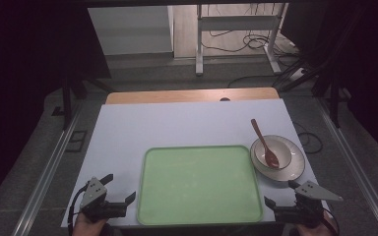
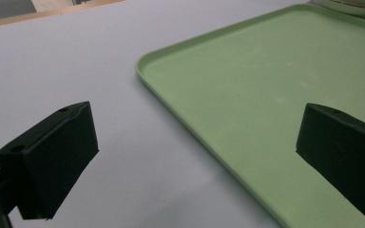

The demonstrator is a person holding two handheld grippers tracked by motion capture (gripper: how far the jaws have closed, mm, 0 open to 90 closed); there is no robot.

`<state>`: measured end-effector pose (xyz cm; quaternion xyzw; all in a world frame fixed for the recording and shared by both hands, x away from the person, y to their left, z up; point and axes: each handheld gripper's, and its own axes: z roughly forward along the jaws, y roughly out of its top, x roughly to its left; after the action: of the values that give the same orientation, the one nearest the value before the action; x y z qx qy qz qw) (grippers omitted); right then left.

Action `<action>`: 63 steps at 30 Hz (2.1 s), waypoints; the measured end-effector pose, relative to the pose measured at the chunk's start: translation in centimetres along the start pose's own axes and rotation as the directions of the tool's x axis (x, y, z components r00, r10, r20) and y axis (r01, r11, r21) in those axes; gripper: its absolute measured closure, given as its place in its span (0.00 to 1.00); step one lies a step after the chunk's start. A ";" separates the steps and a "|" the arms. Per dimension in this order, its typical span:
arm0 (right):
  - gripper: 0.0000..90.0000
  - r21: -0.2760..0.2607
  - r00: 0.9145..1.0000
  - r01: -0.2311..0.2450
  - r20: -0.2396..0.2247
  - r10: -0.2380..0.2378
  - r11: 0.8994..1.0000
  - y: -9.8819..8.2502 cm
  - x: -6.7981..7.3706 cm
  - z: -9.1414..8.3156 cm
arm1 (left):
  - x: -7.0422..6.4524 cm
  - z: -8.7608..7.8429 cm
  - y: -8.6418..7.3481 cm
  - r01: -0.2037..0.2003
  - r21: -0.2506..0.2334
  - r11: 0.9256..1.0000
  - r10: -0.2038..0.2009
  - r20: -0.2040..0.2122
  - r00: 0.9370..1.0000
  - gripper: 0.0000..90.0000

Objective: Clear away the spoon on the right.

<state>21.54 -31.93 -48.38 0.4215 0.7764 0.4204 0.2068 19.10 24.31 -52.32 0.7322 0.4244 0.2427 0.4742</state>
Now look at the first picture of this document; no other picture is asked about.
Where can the black stand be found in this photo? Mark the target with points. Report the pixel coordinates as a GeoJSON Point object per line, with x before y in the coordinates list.
{"type": "Point", "coordinates": [67, 105]}
{"type": "Point", "coordinates": [334, 105]}

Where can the person's right hand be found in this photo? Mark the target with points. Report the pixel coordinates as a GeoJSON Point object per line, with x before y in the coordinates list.
{"type": "Point", "coordinates": [321, 231]}

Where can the white panel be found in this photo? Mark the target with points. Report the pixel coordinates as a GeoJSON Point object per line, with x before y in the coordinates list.
{"type": "Point", "coordinates": [131, 29]}

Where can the black floor socket frame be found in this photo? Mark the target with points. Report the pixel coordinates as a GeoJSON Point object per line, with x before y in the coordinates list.
{"type": "Point", "coordinates": [76, 141]}

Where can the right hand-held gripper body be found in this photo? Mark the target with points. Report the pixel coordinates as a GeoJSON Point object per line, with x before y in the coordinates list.
{"type": "Point", "coordinates": [308, 209]}

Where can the metal floor rail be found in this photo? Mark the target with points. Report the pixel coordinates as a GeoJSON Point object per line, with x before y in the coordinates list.
{"type": "Point", "coordinates": [357, 170]}
{"type": "Point", "coordinates": [46, 177]}

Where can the white bowl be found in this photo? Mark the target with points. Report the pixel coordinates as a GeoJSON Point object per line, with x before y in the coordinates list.
{"type": "Point", "coordinates": [281, 149]}

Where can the white plate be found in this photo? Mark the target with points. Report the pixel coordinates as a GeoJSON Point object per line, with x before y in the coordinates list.
{"type": "Point", "coordinates": [296, 165]}

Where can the pale blue sheet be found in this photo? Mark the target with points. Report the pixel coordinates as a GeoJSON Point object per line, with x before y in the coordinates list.
{"type": "Point", "coordinates": [177, 124]}

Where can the reddish brown spoon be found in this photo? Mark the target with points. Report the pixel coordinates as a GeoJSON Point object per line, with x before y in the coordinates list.
{"type": "Point", "coordinates": [272, 160]}

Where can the green tray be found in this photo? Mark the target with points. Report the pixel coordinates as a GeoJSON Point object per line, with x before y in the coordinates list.
{"type": "Point", "coordinates": [198, 187]}

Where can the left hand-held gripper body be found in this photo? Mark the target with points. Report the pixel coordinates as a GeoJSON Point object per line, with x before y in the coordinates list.
{"type": "Point", "coordinates": [93, 193]}

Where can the person's left hand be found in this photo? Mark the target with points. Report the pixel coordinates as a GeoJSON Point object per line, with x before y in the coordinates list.
{"type": "Point", "coordinates": [85, 228]}

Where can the white metal stand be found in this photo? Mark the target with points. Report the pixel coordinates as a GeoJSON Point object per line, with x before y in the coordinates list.
{"type": "Point", "coordinates": [199, 49]}

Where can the white power strip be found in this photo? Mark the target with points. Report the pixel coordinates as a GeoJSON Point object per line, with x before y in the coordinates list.
{"type": "Point", "coordinates": [298, 74]}

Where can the wooden table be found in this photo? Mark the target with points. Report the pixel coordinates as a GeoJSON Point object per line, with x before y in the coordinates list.
{"type": "Point", "coordinates": [177, 96]}

